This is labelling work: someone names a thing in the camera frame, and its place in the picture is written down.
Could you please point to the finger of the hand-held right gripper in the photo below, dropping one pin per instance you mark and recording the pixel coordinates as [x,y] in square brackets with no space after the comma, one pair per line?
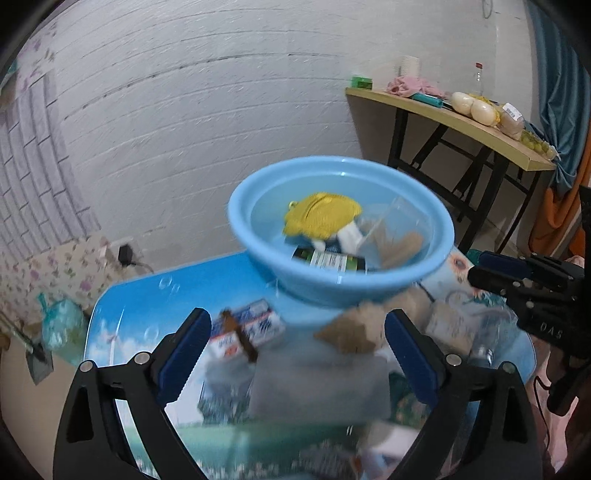
[489,279]
[508,264]

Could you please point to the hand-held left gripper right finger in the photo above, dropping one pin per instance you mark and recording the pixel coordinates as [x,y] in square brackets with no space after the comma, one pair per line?
[413,355]

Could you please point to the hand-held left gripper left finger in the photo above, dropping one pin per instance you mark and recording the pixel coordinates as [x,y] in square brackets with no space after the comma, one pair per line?
[184,355]

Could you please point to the white labelled packet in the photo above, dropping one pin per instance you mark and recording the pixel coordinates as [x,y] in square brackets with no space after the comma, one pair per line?
[450,325]

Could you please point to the beige plush toy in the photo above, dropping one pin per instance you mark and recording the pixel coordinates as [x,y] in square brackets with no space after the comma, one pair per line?
[360,327]

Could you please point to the blue white cotton swab box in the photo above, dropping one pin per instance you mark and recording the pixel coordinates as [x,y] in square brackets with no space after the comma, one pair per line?
[263,323]

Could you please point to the clear bag with brown contents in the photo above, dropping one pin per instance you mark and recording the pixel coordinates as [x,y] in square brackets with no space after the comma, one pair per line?
[392,240]

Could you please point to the light blue plastic basin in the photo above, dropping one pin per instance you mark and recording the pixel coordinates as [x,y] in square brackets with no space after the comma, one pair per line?
[286,263]

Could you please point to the yellow knitted item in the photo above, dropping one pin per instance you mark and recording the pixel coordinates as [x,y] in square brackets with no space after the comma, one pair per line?
[323,214]

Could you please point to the orange cloth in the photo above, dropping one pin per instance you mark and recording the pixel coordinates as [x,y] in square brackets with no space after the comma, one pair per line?
[549,217]

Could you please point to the black power adapter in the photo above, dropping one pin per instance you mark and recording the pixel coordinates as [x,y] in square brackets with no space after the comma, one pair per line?
[125,254]

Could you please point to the bunch of green grapes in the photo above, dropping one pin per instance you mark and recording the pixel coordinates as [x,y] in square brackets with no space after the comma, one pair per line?
[538,144]

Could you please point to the green trash bag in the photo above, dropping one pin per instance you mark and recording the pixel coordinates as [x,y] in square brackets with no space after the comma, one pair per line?
[60,327]

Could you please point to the packaged food tray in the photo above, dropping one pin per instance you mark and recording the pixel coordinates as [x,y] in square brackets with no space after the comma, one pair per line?
[512,121]

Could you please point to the grey dustpan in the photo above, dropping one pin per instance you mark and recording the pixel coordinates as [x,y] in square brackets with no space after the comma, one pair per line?
[39,362]

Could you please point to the wooden folding table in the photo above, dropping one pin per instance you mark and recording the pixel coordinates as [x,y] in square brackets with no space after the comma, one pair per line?
[461,122]

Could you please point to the yellow fruit pile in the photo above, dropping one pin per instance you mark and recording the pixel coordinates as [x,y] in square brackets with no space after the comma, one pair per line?
[490,105]

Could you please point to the blue curtain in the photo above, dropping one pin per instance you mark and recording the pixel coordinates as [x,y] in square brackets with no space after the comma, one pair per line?
[561,92]

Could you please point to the teal tool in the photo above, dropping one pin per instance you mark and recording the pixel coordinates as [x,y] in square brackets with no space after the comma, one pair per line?
[427,99]

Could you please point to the clear bottle red cap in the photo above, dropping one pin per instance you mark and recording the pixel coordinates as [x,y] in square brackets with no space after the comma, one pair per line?
[478,81]

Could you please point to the pink cloth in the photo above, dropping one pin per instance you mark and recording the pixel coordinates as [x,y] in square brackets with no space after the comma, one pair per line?
[411,86]

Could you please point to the stack of paper cups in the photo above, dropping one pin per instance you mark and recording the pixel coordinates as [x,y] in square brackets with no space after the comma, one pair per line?
[409,67]

